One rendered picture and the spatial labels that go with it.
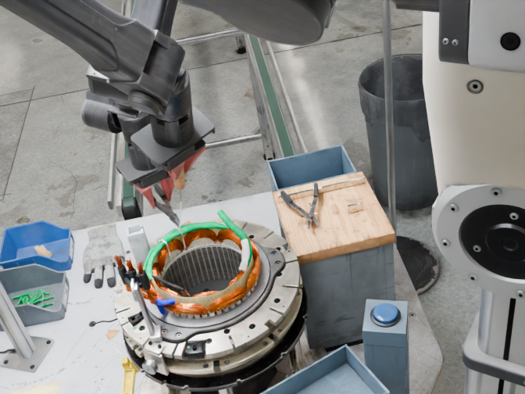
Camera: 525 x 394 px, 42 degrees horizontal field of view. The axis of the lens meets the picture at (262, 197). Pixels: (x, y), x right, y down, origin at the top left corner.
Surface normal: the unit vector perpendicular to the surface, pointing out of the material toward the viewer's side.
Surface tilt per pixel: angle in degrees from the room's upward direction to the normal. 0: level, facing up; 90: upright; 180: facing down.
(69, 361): 0
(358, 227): 0
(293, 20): 127
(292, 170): 90
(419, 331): 0
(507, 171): 109
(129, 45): 80
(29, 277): 88
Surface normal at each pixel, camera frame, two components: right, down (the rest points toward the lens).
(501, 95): -0.48, 0.60
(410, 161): -0.13, 0.67
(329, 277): 0.18, 0.59
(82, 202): -0.14, -0.77
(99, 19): 0.76, 0.14
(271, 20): -0.30, 0.94
